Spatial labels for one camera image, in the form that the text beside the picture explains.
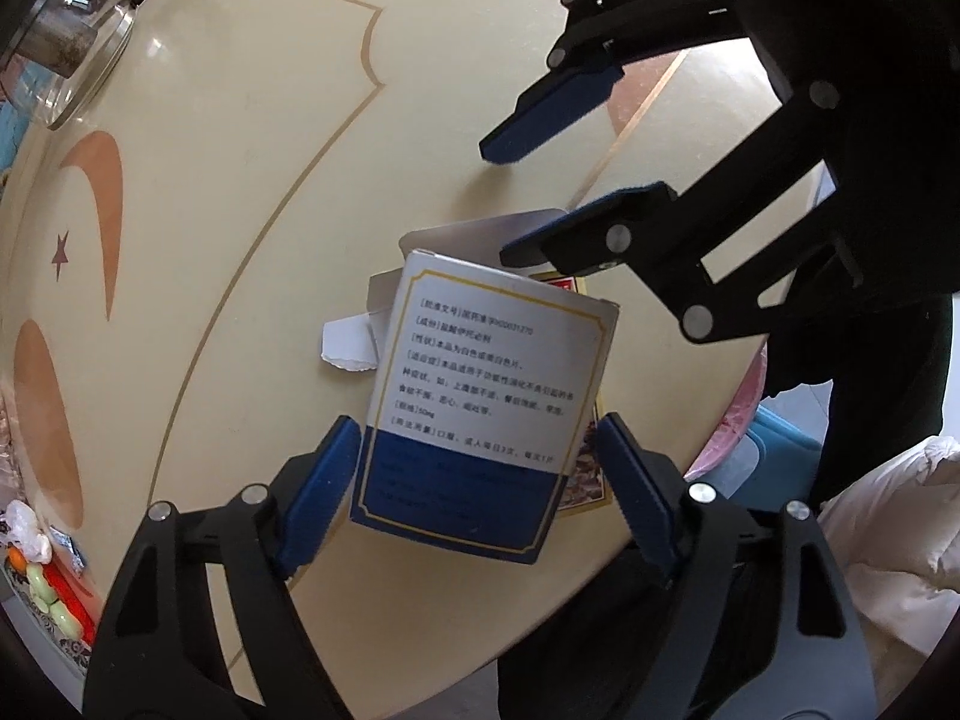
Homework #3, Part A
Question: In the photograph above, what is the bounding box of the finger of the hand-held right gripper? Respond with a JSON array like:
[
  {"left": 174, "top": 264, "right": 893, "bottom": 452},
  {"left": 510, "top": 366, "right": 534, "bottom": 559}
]
[
  {"left": 499, "top": 79, "right": 863, "bottom": 346},
  {"left": 478, "top": 0, "right": 758, "bottom": 164}
]

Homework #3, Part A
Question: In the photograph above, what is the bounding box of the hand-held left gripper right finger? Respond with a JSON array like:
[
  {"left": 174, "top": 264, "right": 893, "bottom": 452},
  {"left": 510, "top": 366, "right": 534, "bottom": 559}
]
[{"left": 596, "top": 412, "right": 878, "bottom": 720}]

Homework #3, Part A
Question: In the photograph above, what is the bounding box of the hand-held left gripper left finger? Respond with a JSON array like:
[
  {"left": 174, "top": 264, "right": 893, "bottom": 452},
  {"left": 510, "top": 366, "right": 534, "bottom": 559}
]
[{"left": 82, "top": 414, "right": 365, "bottom": 720}]

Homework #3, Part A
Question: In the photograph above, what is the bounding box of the white and blue medicine box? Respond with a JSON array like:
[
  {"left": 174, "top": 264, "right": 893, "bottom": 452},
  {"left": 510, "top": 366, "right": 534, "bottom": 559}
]
[{"left": 321, "top": 208, "right": 622, "bottom": 565}]

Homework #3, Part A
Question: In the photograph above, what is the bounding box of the blue plastic container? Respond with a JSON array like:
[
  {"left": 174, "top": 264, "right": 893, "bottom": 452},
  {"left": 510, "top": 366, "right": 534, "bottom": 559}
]
[{"left": 742, "top": 405, "right": 826, "bottom": 511}]

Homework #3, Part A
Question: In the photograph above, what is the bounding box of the red plastic toy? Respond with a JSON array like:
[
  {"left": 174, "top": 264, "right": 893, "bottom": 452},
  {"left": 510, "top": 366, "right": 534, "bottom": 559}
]
[{"left": 41, "top": 566, "right": 98, "bottom": 631}]

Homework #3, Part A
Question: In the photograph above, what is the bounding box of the white padded jacket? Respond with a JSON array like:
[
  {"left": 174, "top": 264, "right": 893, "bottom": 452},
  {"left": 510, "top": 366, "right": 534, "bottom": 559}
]
[{"left": 814, "top": 435, "right": 960, "bottom": 720}]

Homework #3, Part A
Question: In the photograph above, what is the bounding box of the green and white plastic toy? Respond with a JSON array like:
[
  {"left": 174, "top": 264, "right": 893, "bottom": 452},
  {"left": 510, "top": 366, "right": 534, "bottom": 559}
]
[{"left": 22, "top": 562, "right": 83, "bottom": 638}]

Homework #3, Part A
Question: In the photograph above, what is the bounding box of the small white plastic bag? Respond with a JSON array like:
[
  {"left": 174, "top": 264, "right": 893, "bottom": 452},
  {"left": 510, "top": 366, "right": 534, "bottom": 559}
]
[{"left": 4, "top": 501, "right": 53, "bottom": 563}]

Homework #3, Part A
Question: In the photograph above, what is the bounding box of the plate of colourful sweets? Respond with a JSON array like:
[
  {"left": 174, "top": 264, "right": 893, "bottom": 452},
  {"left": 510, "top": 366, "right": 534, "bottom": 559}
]
[{"left": 0, "top": 547, "right": 98, "bottom": 668}]

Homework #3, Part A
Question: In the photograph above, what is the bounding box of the glass teapot with black handle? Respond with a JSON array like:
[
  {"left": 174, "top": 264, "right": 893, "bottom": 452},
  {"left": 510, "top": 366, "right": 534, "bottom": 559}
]
[{"left": 0, "top": 0, "right": 166, "bottom": 132}]

